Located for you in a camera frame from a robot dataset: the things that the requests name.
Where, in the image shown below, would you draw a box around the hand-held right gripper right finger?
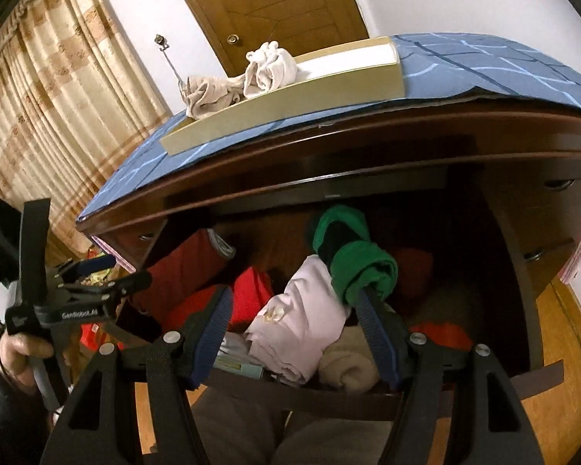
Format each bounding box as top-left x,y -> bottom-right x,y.
351,288 -> 543,465

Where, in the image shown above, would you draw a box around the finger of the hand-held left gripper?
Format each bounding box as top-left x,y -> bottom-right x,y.
53,254 -> 117,282
60,271 -> 153,303

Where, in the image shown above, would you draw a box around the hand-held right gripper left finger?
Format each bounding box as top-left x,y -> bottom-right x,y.
41,285 -> 234,465

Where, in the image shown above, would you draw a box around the beige knit underwear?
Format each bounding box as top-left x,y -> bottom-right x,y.
318,324 -> 382,394

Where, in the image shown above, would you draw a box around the bright red underwear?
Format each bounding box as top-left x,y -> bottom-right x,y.
163,267 -> 276,335

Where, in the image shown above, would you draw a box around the dark red underwear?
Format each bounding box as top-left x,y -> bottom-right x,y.
143,229 -> 236,311

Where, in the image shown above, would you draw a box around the pale pink underwear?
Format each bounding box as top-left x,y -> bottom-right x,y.
244,254 -> 353,388

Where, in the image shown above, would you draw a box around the maroon underwear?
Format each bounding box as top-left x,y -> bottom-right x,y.
392,247 -> 434,301

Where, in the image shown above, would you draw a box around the green underwear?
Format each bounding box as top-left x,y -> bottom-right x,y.
312,205 -> 399,308

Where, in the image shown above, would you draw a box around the shallow cardboard box tray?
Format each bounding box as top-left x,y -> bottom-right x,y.
160,35 -> 406,156

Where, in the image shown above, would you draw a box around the cream underwear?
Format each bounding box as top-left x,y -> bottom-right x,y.
242,41 -> 298,98

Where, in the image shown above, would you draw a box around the person's left hand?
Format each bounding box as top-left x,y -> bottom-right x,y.
0,333 -> 55,389

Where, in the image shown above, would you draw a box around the pale small box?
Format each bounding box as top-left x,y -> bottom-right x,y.
213,334 -> 266,381

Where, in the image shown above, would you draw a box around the person's grey trousers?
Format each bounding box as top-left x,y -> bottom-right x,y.
189,387 -> 402,465

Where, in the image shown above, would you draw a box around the beige patterned curtain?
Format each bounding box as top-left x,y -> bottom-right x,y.
0,0 -> 172,253

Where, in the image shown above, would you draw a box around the curtain tieback with tassel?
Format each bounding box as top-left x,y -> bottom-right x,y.
154,34 -> 189,95

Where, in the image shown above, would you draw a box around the dark wooden desk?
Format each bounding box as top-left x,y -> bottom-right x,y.
75,99 -> 581,379

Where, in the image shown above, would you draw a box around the blue checked tablecloth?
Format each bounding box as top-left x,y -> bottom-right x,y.
77,33 -> 581,221

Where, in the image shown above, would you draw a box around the brown wooden door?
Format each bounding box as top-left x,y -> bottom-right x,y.
162,0 -> 371,78

